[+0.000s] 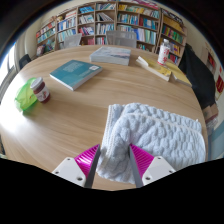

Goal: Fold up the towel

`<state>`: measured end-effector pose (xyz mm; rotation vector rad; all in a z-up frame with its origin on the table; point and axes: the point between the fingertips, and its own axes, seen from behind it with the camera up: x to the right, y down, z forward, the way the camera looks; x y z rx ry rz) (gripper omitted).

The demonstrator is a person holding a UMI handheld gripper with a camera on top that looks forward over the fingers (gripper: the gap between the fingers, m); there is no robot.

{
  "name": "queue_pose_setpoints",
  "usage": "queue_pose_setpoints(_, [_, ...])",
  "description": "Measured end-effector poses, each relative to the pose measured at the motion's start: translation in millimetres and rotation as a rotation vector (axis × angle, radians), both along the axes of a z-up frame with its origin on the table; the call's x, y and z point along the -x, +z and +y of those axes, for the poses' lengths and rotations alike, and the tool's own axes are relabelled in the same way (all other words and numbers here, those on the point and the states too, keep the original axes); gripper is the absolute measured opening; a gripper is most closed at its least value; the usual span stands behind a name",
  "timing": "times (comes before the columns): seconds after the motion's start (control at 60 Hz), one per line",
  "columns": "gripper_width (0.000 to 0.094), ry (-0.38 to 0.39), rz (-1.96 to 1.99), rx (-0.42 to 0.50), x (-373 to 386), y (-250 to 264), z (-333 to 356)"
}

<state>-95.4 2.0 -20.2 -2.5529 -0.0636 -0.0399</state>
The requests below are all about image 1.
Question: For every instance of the green plastic bag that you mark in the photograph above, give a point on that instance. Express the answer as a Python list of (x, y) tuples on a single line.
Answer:
[(24, 98)]

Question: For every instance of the thin yellow book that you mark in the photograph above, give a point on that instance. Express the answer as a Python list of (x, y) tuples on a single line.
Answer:
[(181, 76)]

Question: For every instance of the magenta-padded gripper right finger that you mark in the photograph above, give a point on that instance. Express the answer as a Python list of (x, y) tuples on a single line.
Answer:
[(158, 168)]

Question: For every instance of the brown cardboard box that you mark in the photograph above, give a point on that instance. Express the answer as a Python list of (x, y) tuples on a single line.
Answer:
[(210, 115)]

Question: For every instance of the small wooden wall shelf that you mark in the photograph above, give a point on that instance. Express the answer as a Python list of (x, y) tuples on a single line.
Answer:
[(211, 60)]

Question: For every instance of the dark office chair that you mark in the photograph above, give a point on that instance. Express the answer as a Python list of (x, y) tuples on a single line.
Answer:
[(24, 61)]

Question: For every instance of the clear bottle with red label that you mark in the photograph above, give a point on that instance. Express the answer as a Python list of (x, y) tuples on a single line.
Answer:
[(163, 53)]

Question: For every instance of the teal book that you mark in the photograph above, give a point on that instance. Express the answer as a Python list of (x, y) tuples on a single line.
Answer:
[(75, 73)]

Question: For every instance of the red wall hanging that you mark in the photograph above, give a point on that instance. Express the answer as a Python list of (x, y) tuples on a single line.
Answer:
[(220, 83)]

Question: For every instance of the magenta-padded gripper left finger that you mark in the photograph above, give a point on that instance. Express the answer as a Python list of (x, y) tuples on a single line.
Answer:
[(70, 170)]

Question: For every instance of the grey book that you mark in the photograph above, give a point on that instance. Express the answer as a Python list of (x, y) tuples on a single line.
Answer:
[(110, 55)]

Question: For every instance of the white waffle-textured towel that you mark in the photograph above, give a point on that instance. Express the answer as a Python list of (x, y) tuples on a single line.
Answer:
[(160, 136)]

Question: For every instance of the wide grey mesh chair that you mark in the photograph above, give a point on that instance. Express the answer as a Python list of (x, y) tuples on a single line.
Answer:
[(121, 39)]

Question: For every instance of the narrow grey mesh chair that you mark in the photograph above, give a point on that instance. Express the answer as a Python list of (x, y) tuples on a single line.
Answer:
[(72, 40)]

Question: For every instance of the wooden bookshelf unit with books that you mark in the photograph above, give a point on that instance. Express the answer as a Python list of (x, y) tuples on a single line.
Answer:
[(110, 20)]

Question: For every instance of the thick yellow book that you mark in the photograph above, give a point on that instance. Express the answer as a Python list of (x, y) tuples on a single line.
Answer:
[(154, 68)]

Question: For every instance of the small jar with red label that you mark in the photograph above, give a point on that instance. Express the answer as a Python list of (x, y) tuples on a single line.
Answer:
[(41, 91)]

